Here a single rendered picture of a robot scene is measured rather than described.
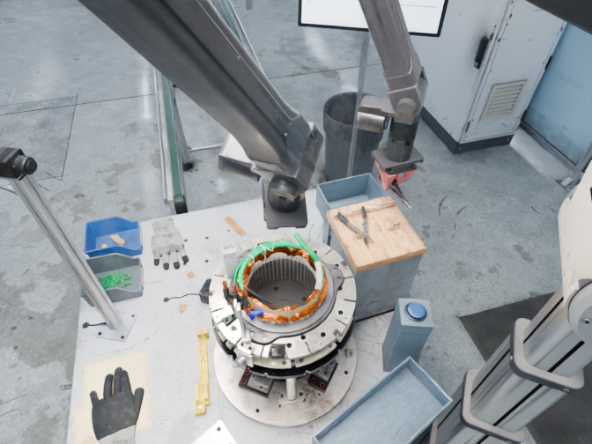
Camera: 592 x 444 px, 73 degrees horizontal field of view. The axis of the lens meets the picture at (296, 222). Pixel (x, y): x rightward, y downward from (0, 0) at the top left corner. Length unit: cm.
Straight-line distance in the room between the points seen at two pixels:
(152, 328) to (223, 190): 164
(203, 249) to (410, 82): 88
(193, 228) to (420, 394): 93
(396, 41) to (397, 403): 67
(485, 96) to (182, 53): 282
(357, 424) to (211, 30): 72
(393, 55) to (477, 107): 229
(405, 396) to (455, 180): 227
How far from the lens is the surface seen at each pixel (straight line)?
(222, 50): 32
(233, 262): 88
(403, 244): 104
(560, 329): 73
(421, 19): 164
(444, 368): 211
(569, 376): 84
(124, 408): 117
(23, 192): 92
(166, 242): 142
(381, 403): 87
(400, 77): 80
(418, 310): 96
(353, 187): 123
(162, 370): 120
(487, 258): 257
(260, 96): 36
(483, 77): 295
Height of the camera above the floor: 184
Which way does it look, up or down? 47 degrees down
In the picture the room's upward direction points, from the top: straight up
